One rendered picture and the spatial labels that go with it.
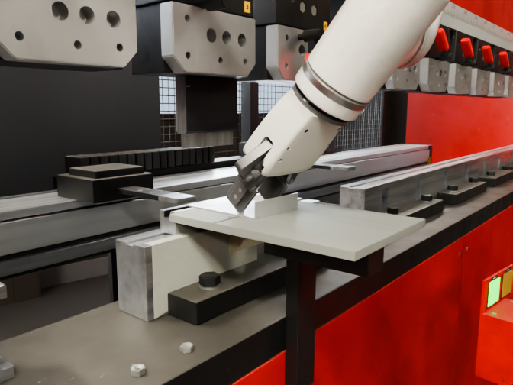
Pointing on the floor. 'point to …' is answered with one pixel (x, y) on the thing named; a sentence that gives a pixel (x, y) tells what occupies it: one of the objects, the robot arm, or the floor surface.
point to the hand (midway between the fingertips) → (256, 192)
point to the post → (251, 105)
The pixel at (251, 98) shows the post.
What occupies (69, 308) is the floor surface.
